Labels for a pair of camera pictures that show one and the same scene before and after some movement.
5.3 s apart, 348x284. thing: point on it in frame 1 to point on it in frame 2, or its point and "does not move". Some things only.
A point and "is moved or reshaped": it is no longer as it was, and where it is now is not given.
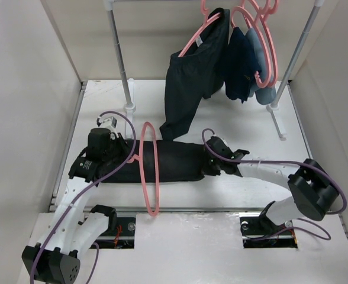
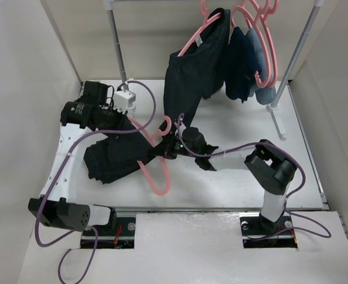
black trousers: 177,161 is moved or reshaped
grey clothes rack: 275,106 does not move
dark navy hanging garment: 241,66 does not move
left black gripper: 119,140 to 121,118
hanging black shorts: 195,73 does not move
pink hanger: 140,158 to 152,136
